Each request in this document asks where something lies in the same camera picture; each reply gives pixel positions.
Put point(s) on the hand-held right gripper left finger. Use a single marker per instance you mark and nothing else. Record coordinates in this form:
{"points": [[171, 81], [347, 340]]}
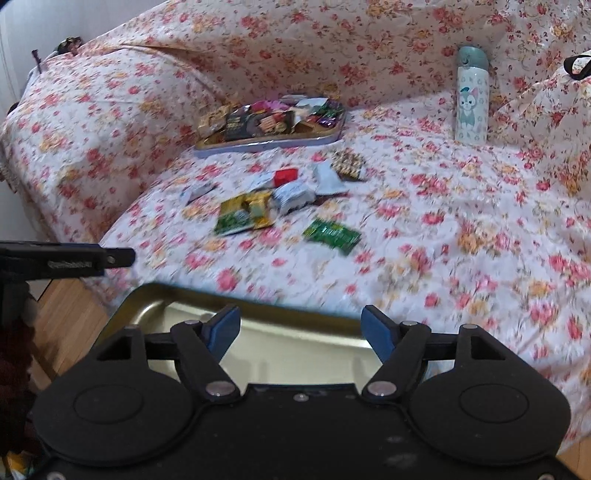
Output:
{"points": [[224, 330]]}

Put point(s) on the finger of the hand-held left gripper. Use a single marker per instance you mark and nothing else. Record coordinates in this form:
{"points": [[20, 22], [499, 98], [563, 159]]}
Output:
{"points": [[69, 259]]}

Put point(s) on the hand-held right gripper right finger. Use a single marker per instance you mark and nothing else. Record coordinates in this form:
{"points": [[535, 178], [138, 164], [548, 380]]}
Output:
{"points": [[376, 330]]}

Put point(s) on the gold tin tray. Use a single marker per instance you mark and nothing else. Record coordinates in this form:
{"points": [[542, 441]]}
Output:
{"points": [[286, 341]]}

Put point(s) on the green striped snack packet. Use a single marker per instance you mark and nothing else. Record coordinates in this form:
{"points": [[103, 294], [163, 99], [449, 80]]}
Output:
{"points": [[331, 235]]}

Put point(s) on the green and gold snack packet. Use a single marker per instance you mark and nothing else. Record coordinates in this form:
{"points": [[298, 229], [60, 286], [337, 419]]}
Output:
{"points": [[233, 216]]}

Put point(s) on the silver and gold snack packet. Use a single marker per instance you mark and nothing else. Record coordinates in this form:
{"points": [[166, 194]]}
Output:
{"points": [[261, 218]]}

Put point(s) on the white and pink snack packet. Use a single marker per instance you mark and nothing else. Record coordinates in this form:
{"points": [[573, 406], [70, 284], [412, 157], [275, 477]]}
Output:
{"points": [[198, 193]]}

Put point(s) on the plain white snack packet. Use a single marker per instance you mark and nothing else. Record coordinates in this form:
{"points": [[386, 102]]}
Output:
{"points": [[328, 179]]}

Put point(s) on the brown patterned snack packet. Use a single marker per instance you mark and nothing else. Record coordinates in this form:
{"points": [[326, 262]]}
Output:
{"points": [[349, 165]]}

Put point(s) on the person's left forearm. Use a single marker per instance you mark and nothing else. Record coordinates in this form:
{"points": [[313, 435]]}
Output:
{"points": [[18, 378]]}

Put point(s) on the floral covered sofa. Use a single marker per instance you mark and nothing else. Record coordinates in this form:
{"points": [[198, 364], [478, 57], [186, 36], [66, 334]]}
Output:
{"points": [[438, 230]]}

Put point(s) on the white and dark snack packet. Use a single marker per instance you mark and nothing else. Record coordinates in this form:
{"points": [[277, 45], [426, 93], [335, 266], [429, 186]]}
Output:
{"points": [[293, 197]]}

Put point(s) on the red snack packet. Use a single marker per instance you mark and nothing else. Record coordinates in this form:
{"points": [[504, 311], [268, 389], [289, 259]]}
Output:
{"points": [[286, 176]]}

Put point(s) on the blue tin tray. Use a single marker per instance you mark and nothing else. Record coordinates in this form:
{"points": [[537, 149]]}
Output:
{"points": [[277, 146]]}

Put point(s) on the dark thin stick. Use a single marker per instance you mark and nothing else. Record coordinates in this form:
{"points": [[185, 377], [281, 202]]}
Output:
{"points": [[38, 60]]}

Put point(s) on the white cartoon water bottle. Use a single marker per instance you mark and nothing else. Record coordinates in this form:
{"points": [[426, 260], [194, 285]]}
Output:
{"points": [[472, 101]]}

